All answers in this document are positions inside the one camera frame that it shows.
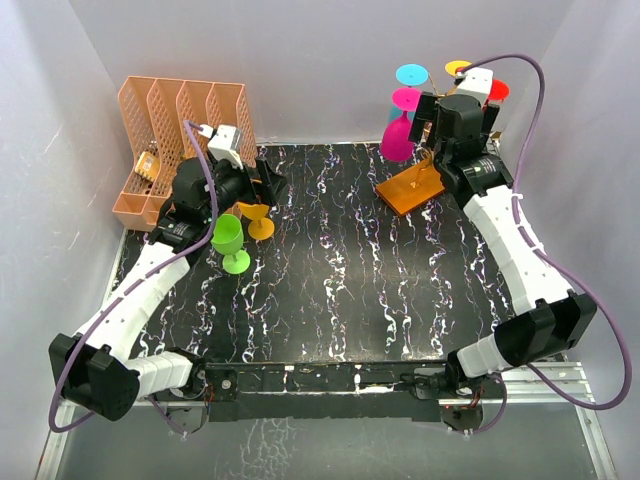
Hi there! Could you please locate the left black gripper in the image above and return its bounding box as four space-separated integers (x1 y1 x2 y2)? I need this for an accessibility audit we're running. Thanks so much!
201 155 288 223

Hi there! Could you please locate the yellow-orange wine glass front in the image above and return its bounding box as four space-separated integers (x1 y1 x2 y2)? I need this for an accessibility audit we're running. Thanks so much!
238 202 275 241

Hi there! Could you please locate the cyan wine glass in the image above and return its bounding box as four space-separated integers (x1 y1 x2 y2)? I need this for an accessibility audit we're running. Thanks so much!
389 62 431 124

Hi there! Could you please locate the green wine glass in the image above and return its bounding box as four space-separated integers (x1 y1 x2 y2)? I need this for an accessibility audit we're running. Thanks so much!
211 214 251 275

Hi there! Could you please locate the magenta wine glass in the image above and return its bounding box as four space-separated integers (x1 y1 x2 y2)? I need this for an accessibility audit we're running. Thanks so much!
380 87 421 163

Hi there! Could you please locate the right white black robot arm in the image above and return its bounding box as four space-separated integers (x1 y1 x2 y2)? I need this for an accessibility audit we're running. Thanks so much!
409 92 597 397

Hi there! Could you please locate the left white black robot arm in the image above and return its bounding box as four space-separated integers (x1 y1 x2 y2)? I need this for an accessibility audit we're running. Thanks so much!
48 158 288 421

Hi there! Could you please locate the orange wine glass rear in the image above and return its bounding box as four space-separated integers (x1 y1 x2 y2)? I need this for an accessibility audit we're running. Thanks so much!
445 60 471 95

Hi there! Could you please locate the red wine glass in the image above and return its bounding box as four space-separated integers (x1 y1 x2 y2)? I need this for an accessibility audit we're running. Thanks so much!
488 79 510 103

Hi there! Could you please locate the yellow tag in organizer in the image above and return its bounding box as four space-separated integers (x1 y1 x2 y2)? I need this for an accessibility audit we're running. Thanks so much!
134 151 161 182

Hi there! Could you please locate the peach plastic file organizer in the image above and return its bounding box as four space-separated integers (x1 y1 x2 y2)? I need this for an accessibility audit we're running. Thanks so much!
112 76 257 232

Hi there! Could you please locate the black front base bar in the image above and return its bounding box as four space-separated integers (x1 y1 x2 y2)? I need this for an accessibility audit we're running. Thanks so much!
204 361 450 422

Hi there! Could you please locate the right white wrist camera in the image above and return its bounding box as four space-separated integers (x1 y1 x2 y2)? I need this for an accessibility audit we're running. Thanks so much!
454 67 494 105

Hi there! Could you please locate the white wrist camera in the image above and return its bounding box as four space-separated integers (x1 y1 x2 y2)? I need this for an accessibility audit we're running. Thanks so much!
199 124 244 170
454 67 494 105

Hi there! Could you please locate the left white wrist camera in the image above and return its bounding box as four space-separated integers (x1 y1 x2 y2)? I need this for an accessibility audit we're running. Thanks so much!
199 124 244 170

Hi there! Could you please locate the gold wire glass rack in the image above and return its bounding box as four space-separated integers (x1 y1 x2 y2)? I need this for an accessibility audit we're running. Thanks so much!
374 74 461 217

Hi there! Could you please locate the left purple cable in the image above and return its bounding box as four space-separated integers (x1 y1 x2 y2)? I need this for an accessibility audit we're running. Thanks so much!
48 119 221 434

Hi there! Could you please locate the purple cable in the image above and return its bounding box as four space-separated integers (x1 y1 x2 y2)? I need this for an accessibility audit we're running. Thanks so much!
444 53 632 435
48 119 221 434

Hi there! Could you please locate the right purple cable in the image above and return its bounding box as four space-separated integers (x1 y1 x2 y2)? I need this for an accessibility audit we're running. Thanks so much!
444 53 632 435

